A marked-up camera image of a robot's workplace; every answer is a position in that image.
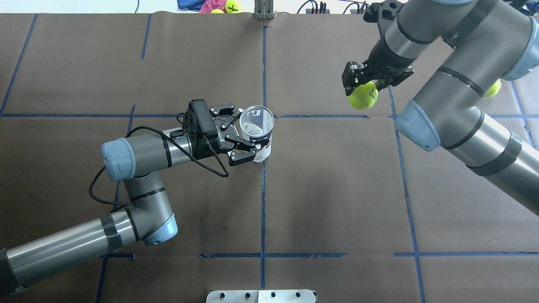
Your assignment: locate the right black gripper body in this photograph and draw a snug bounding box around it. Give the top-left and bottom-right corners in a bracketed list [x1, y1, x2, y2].
[364, 38, 415, 81]

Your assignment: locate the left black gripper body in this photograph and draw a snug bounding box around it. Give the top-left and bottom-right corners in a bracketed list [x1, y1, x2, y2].
[185, 116, 234, 160]

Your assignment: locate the white tennis ball can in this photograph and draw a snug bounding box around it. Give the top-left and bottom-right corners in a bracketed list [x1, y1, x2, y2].
[240, 105, 275, 163]

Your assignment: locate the yellow Wilson tennis ball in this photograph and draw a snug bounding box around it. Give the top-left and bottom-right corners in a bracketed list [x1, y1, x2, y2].
[483, 79, 501, 98]

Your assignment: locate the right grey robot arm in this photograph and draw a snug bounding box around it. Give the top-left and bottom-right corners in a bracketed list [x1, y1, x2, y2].
[342, 0, 539, 215]

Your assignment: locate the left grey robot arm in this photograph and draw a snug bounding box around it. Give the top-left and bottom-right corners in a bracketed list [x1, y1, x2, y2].
[1, 99, 271, 297]

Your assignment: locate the pink cloth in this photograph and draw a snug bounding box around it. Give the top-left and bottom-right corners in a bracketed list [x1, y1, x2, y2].
[200, 0, 227, 14]

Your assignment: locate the blue cloth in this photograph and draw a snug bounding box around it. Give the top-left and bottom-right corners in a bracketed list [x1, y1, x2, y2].
[177, 0, 205, 11]

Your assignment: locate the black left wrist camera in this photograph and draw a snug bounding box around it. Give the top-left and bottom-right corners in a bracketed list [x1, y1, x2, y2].
[182, 98, 218, 144]

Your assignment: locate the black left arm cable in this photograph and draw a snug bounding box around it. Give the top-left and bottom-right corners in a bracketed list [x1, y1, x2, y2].
[88, 112, 230, 206]

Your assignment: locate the yellow ball by post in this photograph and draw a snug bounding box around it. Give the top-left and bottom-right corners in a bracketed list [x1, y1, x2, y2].
[225, 0, 244, 13]

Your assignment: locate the aluminium frame post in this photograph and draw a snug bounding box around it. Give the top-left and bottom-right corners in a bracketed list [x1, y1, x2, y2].
[253, 0, 275, 20]

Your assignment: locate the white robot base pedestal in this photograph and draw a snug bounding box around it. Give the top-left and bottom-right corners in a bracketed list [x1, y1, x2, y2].
[206, 289, 318, 303]

